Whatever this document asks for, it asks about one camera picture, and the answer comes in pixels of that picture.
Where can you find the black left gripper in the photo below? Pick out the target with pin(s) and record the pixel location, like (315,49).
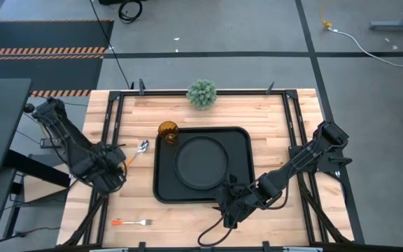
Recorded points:
(105,176)

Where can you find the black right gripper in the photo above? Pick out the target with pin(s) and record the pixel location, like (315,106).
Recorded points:
(240,197)

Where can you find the black round plate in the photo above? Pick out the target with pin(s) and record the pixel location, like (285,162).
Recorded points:
(201,162)

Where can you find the amber ribbed glass cup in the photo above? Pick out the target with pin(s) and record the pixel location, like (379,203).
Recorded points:
(168,130)

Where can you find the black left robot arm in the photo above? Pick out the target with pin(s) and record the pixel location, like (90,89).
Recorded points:
(65,129)

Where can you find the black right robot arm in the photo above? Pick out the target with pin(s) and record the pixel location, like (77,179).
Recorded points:
(303,157)

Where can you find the black plastic tray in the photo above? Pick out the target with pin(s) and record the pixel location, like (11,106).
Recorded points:
(166,182)

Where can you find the black power brick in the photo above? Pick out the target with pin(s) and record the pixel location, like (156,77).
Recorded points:
(46,142)

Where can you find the black desk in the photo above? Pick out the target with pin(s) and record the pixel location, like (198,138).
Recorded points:
(2,122)

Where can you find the green plant in white pot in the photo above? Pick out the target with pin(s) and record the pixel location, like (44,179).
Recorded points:
(201,94)

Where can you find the black hazard striped floor mat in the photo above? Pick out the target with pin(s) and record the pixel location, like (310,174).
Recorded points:
(44,35)

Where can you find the grey stand leg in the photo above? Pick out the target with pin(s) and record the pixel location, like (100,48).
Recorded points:
(394,25)

